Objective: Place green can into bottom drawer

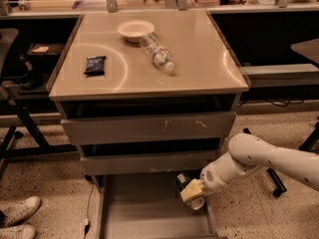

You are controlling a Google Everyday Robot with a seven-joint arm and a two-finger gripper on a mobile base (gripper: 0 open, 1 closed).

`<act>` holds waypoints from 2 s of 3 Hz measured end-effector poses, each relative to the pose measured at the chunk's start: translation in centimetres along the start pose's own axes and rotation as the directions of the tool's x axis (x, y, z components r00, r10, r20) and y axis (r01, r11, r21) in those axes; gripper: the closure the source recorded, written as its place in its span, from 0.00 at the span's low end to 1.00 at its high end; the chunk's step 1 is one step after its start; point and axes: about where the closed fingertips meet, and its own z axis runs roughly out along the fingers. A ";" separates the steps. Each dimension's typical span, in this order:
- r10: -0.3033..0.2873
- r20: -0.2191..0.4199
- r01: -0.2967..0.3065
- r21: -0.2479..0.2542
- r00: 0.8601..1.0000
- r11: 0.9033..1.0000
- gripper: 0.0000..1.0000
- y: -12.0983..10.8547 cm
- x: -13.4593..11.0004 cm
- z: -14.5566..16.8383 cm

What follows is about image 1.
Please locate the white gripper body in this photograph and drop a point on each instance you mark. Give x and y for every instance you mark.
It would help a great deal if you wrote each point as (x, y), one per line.
(210, 179)

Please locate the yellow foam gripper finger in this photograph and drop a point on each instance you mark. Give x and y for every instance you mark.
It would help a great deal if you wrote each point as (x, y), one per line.
(192, 191)

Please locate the green soda can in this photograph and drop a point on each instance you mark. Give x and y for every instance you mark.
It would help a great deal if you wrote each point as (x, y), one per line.
(181, 181)

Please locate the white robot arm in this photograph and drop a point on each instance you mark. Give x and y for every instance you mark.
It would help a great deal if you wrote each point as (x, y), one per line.
(247, 153)

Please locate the grey top drawer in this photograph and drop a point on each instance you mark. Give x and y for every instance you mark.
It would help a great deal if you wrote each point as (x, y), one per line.
(149, 119)

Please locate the grey open bottom drawer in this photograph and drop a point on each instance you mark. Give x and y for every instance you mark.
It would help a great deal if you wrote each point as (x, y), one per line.
(148, 206)

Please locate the grey middle drawer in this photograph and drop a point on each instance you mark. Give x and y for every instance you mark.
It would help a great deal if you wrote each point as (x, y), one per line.
(149, 156)

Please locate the grey drawer cabinet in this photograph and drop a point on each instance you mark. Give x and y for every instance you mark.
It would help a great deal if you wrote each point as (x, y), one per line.
(202, 63)

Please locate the black wheeled stand leg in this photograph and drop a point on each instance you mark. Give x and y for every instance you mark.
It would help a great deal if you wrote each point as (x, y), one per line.
(279, 187)

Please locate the clear plastic water bottle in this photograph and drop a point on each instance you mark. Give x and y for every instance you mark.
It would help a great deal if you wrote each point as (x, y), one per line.
(159, 55)

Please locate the dark blue snack packet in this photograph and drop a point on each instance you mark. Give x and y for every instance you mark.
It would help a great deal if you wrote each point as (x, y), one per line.
(95, 66)

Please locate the white paper bowl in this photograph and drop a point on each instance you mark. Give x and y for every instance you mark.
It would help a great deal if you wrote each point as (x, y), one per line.
(134, 29)

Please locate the white sneaker lower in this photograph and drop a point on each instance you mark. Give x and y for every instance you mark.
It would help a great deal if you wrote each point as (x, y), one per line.
(18, 232)

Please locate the black chair frame left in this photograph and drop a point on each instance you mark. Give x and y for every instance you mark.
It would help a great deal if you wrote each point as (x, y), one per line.
(8, 36)

